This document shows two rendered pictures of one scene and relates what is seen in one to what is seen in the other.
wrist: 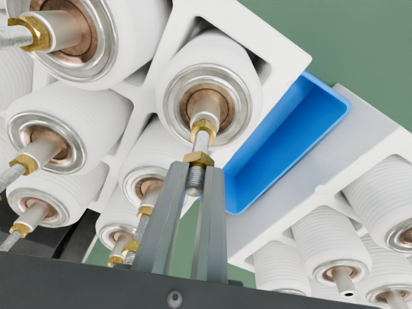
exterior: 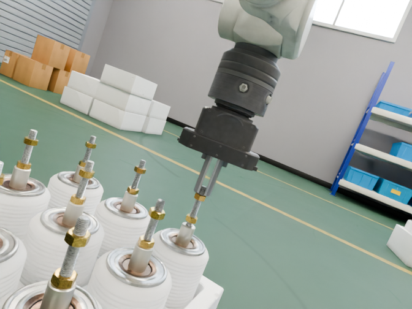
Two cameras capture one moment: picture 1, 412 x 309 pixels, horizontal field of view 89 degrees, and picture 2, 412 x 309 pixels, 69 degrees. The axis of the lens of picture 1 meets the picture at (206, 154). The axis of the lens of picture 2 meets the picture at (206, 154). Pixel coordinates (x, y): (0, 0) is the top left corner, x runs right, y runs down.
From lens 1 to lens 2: 0.52 m
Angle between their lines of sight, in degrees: 118
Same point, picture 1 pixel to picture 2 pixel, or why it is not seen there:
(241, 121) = (200, 248)
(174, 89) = (167, 230)
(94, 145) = (102, 234)
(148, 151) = not seen: hidden behind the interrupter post
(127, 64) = (144, 223)
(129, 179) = (119, 251)
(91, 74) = (129, 216)
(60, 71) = (114, 211)
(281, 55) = (206, 282)
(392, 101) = not seen: outside the picture
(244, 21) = not seen: hidden behind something
